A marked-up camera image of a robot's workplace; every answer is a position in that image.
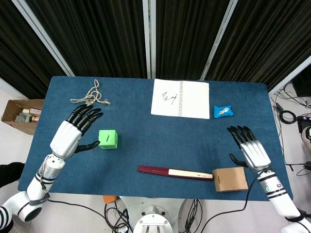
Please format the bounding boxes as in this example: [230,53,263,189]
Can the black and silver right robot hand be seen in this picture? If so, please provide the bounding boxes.
[226,125,272,173]

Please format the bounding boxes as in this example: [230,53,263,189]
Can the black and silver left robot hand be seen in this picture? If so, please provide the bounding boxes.
[50,103,104,161]

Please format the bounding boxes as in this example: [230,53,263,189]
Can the green numbered cube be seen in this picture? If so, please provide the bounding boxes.
[98,129,119,150]

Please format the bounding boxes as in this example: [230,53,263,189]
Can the small brown cardboard box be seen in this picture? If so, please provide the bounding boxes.
[212,166,249,193]

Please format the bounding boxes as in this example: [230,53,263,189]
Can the blue snack packet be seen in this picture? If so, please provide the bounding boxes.
[213,104,234,119]

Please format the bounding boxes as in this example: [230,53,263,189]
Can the open cardboard box with items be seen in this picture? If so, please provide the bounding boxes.
[0,99,45,135]

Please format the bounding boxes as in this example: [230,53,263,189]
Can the white shoe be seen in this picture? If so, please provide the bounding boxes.
[302,126,311,149]

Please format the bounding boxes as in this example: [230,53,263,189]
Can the black electronic device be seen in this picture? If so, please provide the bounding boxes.
[296,115,311,133]

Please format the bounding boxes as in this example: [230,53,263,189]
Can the blue table cloth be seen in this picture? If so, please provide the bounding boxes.
[17,76,294,202]

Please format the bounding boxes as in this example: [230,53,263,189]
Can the black curtain panel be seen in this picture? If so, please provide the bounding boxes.
[25,0,148,79]
[0,0,67,100]
[206,0,311,91]
[155,0,231,80]

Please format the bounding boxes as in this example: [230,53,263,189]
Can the folded dark red fan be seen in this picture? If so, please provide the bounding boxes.
[138,165,214,182]

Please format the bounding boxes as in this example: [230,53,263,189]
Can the open white spiral notebook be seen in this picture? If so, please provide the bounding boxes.
[150,79,210,120]

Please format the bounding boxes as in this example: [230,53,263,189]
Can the white robot torso base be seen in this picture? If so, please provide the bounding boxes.
[133,198,188,233]

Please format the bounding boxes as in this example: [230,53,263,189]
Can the beige twine rope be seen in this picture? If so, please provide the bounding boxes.
[69,79,112,107]

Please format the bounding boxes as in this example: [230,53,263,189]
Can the tangled black floor cables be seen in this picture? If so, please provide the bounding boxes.
[274,81,311,177]

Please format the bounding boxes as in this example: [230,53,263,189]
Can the black cable of right hand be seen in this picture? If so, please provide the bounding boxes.
[184,167,270,229]

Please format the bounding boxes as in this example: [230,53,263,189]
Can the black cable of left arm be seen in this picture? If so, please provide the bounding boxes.
[40,179,107,226]

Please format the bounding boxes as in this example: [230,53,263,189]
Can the grey partition post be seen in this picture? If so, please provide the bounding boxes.
[268,55,311,96]
[142,0,157,80]
[199,0,240,81]
[11,0,75,77]

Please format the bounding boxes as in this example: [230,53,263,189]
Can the black cable bundle under table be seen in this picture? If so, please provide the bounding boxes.
[104,200,134,233]

